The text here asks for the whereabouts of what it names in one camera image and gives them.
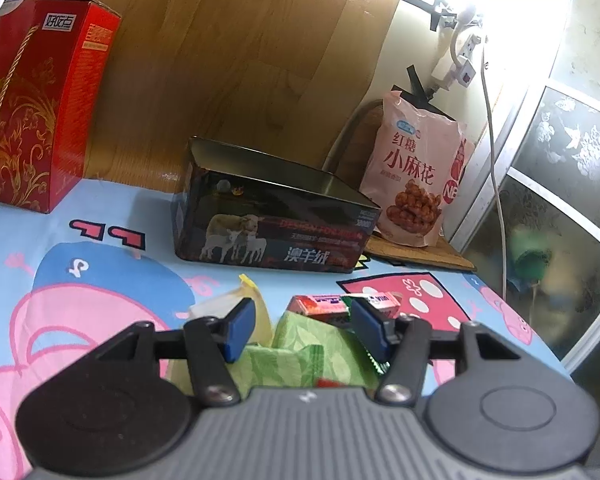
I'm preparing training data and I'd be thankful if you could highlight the frosted glass sliding door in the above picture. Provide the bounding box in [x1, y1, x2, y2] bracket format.
[450, 0, 600, 396]

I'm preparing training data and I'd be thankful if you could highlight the red gift box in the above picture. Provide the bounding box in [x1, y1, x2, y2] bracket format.
[0, 0, 122, 215]

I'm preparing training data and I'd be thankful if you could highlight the black tape strip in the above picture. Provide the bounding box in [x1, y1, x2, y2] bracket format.
[405, 65, 448, 111]
[400, 0, 476, 31]

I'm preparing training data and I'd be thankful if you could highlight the light green snack packet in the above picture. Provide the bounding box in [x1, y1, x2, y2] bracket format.
[272, 310, 381, 391]
[232, 345, 326, 391]

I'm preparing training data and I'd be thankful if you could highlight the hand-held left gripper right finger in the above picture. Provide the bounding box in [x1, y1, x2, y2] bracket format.
[349, 297, 523, 406]

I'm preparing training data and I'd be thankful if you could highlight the black tin box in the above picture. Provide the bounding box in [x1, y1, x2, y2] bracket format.
[172, 135, 383, 275]

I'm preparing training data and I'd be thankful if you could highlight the green blurry object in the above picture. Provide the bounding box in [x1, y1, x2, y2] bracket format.
[510, 240, 548, 286]

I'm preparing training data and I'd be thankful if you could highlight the cartoon pig printed blanket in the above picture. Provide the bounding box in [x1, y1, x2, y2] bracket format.
[0, 177, 571, 480]

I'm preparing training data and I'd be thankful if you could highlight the pale yellow snack packet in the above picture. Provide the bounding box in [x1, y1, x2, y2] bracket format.
[172, 274, 275, 396]

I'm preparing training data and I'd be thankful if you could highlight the pink red small box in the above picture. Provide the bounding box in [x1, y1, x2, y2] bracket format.
[286, 290, 402, 325]

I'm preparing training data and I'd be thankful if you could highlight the large pink snack bag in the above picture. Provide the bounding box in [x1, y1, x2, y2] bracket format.
[359, 91, 468, 248]

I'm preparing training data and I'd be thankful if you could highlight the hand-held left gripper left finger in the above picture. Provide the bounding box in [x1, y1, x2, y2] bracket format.
[92, 297, 257, 407]

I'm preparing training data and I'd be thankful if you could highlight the wooden headboard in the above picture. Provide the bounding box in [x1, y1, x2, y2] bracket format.
[65, 0, 406, 196]

